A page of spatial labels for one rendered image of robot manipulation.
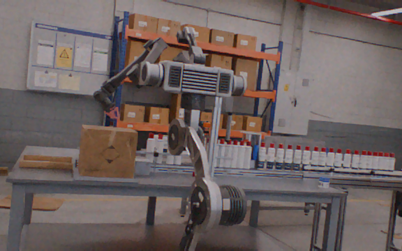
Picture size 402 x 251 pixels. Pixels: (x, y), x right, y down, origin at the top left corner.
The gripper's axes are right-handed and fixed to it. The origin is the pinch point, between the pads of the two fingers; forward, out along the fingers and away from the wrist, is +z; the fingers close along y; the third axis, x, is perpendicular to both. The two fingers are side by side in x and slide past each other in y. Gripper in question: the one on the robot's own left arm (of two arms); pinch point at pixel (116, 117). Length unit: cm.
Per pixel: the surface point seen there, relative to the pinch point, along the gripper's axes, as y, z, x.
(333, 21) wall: 427, 180, -555
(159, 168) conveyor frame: -0.9, 45.2, -5.1
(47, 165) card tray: 2, 1, 50
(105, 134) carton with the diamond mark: -31.7, -2.0, 16.4
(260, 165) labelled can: -9, 89, -67
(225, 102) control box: -19, 30, -63
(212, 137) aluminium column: -17, 45, -43
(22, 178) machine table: -29, -7, 64
